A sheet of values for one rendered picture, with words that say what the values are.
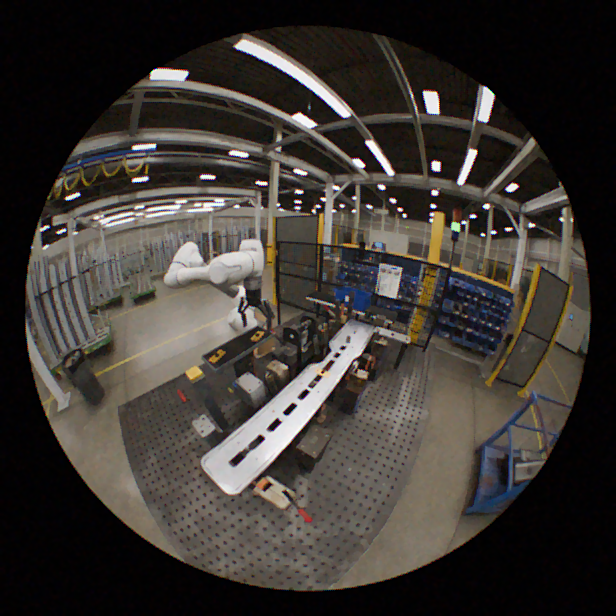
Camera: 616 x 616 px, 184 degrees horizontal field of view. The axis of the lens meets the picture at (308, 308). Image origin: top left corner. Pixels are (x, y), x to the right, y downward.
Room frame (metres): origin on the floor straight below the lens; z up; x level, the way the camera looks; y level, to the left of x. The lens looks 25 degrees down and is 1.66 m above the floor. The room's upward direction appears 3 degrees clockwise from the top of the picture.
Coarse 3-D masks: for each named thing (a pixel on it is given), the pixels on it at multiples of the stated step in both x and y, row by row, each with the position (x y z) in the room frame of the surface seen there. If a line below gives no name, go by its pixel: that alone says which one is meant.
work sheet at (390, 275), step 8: (384, 264) 1.48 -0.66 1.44; (384, 272) 1.47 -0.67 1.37; (392, 272) 1.43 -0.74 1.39; (400, 272) 1.39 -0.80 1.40; (376, 280) 1.50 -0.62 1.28; (384, 280) 1.46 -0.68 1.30; (392, 280) 1.42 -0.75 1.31; (400, 280) 1.38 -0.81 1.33; (376, 288) 1.50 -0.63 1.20; (384, 288) 1.46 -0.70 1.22; (392, 288) 1.42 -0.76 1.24; (384, 296) 1.45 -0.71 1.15; (392, 296) 1.41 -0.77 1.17
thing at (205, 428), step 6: (198, 420) 0.25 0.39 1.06; (204, 420) 0.26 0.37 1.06; (198, 426) 0.22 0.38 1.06; (204, 426) 0.23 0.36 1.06; (210, 426) 0.24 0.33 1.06; (198, 432) 0.20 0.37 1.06; (204, 432) 0.21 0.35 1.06; (210, 432) 0.21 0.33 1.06; (216, 432) 0.23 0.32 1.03; (204, 438) 0.19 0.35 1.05; (210, 438) 0.20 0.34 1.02; (216, 438) 0.22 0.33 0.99; (222, 438) 0.23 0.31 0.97; (210, 444) 0.19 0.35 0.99; (216, 444) 0.20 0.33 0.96
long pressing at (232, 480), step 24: (336, 336) 0.99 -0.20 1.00; (360, 336) 1.00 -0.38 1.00; (336, 360) 0.74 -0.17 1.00; (288, 384) 0.55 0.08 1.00; (336, 384) 0.57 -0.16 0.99; (264, 408) 0.40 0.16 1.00; (312, 408) 0.42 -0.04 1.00; (240, 432) 0.27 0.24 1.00; (264, 432) 0.29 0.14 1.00; (288, 432) 0.30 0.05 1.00; (216, 456) 0.14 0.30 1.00; (264, 456) 0.19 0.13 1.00; (216, 480) 0.05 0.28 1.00; (240, 480) 0.07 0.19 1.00
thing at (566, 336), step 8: (568, 312) 0.98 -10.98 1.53; (576, 312) 0.55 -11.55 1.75; (584, 312) 0.08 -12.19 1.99; (568, 320) 0.84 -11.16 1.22; (576, 320) 0.40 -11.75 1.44; (584, 320) -0.08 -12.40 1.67; (560, 328) 1.11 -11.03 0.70; (568, 328) 0.68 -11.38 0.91; (576, 328) 0.23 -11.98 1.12; (584, 328) -0.27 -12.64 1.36; (560, 336) 0.92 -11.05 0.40; (568, 336) 0.50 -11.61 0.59; (576, 336) 0.04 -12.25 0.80; (560, 344) 0.74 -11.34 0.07; (568, 344) 0.30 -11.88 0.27; (576, 344) -0.18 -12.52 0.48; (576, 352) -0.42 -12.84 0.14
